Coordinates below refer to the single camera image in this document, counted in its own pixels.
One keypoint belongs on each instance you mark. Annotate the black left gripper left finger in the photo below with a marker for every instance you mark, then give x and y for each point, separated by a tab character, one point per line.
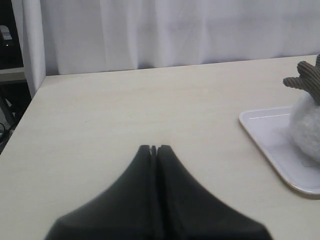
127	210

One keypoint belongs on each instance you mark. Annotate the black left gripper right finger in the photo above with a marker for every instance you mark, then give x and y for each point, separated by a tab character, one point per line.
191	212

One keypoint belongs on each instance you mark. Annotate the white plastic tray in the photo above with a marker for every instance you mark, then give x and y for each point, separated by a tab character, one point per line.
269	130

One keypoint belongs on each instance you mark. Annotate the white fluffy plush toy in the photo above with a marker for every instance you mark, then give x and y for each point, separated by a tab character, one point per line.
304	123

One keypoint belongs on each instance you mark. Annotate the white backdrop curtain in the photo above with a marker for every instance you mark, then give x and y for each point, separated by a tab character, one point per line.
61	37

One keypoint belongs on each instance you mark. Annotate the dark shelf rack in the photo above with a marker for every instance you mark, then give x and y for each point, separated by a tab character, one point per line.
15	95

